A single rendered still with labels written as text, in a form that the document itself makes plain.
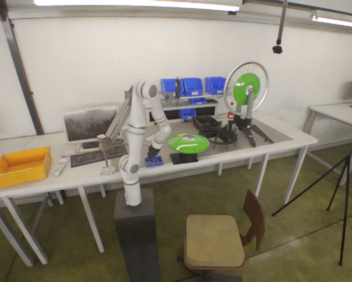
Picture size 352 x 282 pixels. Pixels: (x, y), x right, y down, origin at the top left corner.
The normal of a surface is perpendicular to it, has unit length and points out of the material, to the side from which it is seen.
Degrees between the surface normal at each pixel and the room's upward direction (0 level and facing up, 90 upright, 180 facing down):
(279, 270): 0
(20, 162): 86
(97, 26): 90
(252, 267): 0
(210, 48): 90
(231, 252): 0
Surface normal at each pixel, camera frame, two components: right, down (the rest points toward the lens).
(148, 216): 0.16, 0.45
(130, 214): 0.00, -0.89
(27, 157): 0.40, 0.36
